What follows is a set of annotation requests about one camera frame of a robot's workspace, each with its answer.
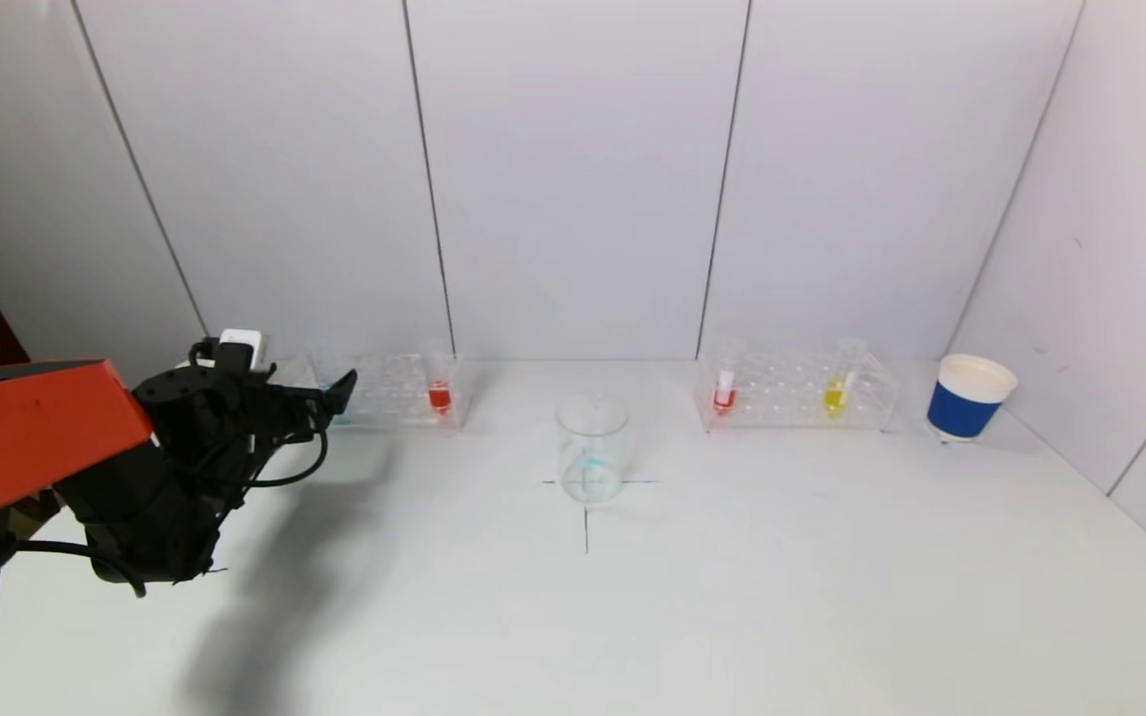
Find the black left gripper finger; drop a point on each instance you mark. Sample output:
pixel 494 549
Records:
pixel 339 393

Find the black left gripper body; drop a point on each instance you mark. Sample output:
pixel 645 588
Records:
pixel 253 413

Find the test tube with blue liquid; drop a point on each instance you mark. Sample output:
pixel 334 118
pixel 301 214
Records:
pixel 322 360

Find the test tube with yellow liquid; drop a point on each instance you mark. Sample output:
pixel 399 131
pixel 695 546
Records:
pixel 834 398

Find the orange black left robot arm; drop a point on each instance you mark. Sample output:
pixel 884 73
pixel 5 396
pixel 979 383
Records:
pixel 36 438

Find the clear acrylic test tube rack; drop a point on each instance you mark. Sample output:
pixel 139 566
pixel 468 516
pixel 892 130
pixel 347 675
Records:
pixel 394 393
pixel 782 393

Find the test tube with red liquid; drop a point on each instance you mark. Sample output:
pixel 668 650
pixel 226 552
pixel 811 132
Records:
pixel 440 398

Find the clear glass beaker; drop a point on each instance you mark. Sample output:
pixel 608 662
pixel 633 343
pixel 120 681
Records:
pixel 593 467

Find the labelled test tube red liquid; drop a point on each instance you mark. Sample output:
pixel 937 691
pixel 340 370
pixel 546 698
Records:
pixel 723 398

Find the white paper cup blue sleeve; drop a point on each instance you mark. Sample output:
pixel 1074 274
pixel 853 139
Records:
pixel 963 408

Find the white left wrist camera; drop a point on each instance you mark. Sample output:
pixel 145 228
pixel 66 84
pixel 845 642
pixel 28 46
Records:
pixel 240 348

